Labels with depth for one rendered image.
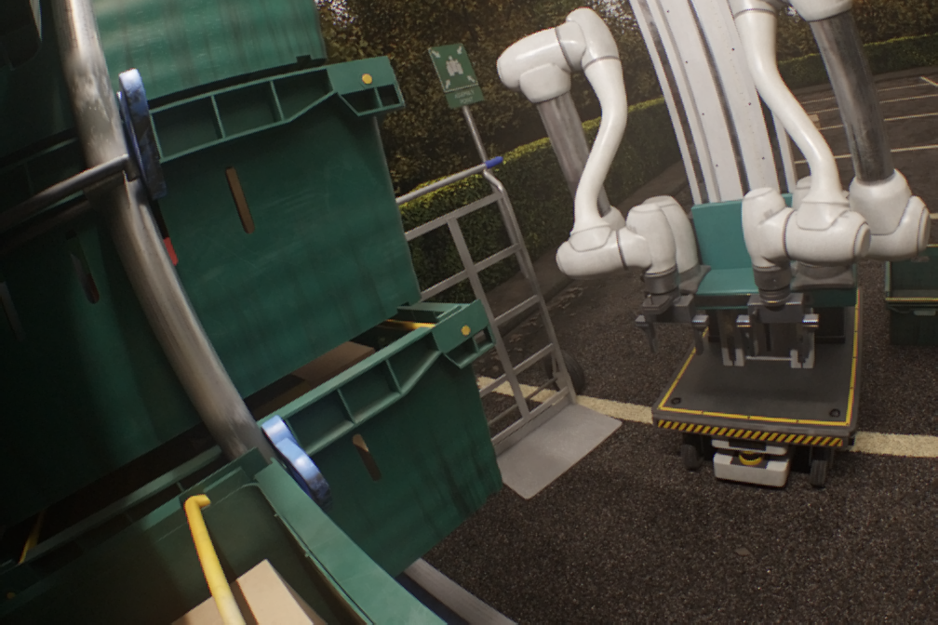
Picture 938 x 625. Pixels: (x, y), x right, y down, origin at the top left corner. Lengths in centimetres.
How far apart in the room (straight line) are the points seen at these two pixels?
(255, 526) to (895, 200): 119
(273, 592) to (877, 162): 118
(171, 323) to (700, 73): 141
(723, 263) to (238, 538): 143
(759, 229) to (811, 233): 12
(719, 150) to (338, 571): 144
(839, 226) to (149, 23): 100
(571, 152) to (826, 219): 72
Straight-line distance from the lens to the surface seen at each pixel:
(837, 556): 158
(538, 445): 215
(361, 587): 21
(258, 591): 32
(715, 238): 150
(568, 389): 228
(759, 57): 107
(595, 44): 123
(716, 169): 152
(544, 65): 124
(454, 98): 381
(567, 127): 129
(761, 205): 98
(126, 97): 30
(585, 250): 110
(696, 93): 149
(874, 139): 112
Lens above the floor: 131
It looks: 14 degrees down
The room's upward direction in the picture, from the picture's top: 21 degrees counter-clockwise
